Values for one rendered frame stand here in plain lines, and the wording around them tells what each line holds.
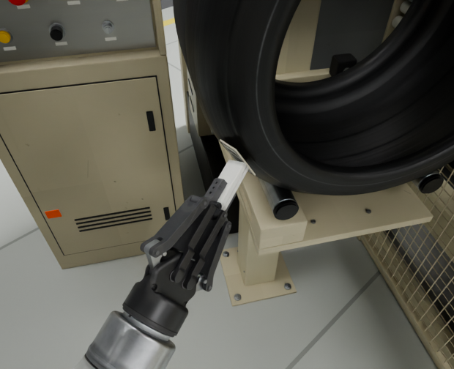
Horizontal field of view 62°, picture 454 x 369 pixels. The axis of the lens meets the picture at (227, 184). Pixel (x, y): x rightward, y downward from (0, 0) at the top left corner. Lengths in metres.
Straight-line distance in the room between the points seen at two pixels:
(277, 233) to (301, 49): 0.43
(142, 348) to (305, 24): 0.71
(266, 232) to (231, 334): 0.88
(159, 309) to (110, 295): 1.20
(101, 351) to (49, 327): 1.20
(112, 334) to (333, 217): 0.49
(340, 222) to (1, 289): 1.43
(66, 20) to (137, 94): 0.26
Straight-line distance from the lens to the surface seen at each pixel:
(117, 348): 0.45
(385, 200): 0.86
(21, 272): 1.85
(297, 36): 0.90
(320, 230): 0.76
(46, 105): 1.21
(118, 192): 1.41
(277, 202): 0.64
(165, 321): 0.45
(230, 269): 1.63
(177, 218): 0.46
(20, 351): 1.66
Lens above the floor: 1.38
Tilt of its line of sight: 45 degrees down
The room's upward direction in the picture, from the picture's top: straight up
